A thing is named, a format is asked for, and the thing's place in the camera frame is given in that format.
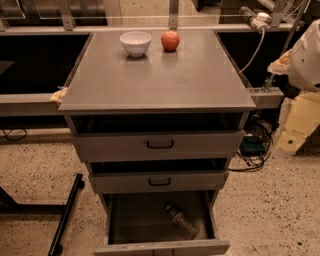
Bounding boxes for white power cable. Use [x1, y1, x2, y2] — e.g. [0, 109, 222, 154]
[237, 27, 267, 75]

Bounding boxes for blue box on floor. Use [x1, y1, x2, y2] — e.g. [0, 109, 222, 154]
[240, 136, 265, 156]

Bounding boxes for grey metal rail frame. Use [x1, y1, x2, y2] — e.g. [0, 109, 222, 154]
[0, 24, 283, 117]

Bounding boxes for grey bottom drawer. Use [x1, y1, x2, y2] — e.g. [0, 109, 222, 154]
[94, 191, 230, 256]

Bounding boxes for grey drawer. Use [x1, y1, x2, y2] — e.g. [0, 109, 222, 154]
[94, 191, 230, 256]
[73, 130, 244, 162]
[89, 170, 228, 194]

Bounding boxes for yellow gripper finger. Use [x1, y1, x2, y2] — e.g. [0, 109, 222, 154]
[276, 92, 320, 155]
[267, 50, 292, 75]

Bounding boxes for grey drawer cabinet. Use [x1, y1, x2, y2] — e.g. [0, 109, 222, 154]
[58, 30, 257, 256]

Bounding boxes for grey middle drawer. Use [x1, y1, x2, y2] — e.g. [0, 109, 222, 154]
[89, 170, 228, 194]

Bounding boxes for power strip with plug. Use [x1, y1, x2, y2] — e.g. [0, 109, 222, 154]
[239, 6, 270, 32]

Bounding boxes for grey top drawer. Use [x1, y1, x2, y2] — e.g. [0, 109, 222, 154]
[73, 130, 244, 162]

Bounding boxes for clear plastic water bottle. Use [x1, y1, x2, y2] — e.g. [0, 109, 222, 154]
[166, 204, 200, 240]

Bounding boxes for white ceramic bowl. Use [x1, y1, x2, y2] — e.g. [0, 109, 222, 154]
[120, 31, 152, 57]

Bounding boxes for black cable bundle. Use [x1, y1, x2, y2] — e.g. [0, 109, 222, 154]
[228, 119, 275, 173]

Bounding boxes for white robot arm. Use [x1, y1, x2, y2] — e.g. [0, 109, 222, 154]
[267, 20, 320, 155]

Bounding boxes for black cable on floor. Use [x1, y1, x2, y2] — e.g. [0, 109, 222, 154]
[0, 128, 28, 142]

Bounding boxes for black metal stand leg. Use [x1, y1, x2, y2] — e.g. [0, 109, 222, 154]
[48, 173, 85, 256]

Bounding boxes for red apple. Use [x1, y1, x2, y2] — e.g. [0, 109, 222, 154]
[161, 31, 180, 51]

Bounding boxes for yellow tape piece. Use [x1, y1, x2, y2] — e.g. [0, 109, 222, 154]
[50, 88, 68, 103]

